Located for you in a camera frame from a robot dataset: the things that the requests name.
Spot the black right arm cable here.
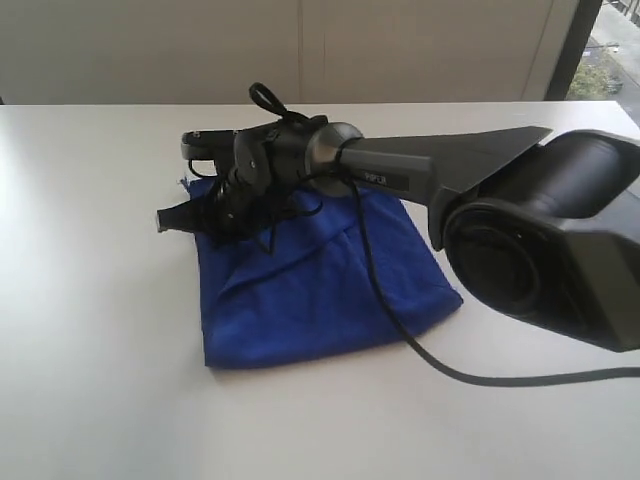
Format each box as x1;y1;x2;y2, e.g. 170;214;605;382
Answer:
189;82;640;389

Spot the blue towel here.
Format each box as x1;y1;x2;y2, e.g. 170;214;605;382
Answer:
195;190;462;370

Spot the dark window frame post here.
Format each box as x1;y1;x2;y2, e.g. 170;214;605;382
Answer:
544;0;603;101

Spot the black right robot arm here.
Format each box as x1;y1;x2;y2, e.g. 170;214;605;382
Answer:
157;116;639;352

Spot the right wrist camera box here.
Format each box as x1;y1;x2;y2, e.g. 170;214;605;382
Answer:
181;130;236;174

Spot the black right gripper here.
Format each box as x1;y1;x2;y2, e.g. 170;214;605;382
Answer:
156;122;310;243

